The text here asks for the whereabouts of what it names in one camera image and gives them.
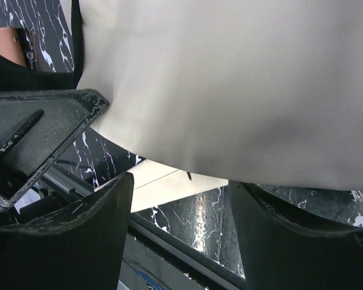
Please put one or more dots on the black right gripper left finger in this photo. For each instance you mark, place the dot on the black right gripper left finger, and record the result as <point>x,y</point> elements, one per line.
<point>79,246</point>

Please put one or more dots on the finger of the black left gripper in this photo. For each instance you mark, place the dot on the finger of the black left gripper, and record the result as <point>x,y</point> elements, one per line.
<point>14,77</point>
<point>36,127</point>

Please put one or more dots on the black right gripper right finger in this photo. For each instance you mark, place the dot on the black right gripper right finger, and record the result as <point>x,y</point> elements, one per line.
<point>285,247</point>

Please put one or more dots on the cream canvas backpack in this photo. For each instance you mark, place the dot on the cream canvas backpack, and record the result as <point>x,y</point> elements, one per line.
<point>267,92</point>

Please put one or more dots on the salmon leather wallet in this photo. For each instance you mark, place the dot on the salmon leather wallet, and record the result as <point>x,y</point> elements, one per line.
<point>10,46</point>

